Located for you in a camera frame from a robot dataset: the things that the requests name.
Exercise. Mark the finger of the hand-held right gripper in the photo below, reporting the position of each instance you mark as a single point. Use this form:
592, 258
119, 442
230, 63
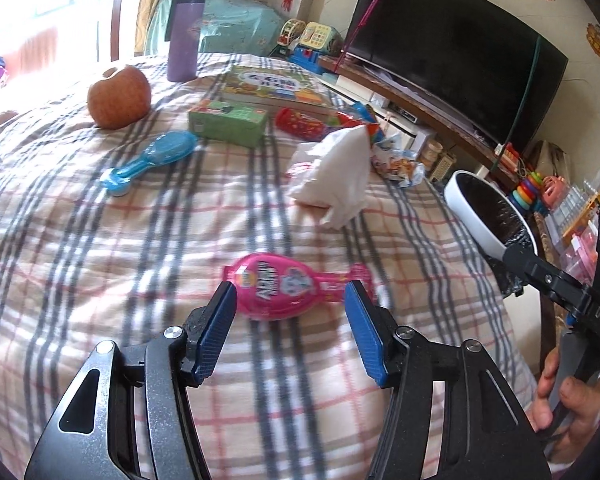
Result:
572, 320
545, 280

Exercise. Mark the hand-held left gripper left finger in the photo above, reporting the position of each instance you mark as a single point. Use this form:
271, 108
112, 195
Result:
215, 330

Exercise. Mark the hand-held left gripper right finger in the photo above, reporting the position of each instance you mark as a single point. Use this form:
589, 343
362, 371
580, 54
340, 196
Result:
362, 330

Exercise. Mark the black bin liner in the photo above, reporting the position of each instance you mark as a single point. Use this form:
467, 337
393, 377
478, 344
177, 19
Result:
500, 220

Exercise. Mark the white trash bin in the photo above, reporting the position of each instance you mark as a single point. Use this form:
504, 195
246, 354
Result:
467, 210

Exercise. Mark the person's right hand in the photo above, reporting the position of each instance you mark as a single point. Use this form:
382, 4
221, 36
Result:
587, 415

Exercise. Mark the clear plastic storage boxes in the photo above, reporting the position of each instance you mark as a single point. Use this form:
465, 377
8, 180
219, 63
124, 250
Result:
575, 225

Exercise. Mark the pink plastic toy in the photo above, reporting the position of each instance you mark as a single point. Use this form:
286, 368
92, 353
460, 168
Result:
554, 190

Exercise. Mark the plaid blanket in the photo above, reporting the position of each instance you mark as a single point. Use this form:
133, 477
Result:
130, 260

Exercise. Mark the beige paper bag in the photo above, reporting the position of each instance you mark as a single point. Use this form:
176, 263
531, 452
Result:
550, 157

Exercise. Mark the red toy phone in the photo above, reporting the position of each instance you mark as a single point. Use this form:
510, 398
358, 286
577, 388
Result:
510, 160

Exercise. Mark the white tissue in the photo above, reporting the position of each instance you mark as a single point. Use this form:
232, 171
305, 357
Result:
335, 175

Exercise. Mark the colourful snack wrapper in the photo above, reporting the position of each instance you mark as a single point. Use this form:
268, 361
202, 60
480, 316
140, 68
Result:
400, 167

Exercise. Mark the blue hairbrush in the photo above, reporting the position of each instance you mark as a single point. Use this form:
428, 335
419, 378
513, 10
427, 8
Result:
165, 150

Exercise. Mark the green carton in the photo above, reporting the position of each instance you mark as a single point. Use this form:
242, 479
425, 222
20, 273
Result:
225, 122

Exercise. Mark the red snack tube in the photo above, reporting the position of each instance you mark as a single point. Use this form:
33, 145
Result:
300, 122

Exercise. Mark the apple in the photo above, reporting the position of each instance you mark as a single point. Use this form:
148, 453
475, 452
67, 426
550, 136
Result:
120, 97

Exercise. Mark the black television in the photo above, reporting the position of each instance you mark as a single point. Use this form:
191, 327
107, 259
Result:
455, 45

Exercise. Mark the children's book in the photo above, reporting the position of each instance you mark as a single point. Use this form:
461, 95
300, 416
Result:
275, 85

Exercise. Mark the purple bottle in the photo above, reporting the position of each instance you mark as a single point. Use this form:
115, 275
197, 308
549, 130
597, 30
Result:
182, 45

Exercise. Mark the yellow toy phone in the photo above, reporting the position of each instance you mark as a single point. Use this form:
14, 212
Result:
315, 37

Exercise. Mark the teal dust cover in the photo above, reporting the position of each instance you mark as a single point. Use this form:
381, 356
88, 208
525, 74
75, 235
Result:
240, 25

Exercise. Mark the yellow toy wheel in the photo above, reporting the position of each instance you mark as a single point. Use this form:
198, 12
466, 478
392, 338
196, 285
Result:
290, 32

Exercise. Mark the cartoon wall sticker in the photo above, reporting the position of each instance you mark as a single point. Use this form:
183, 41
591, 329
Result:
598, 40

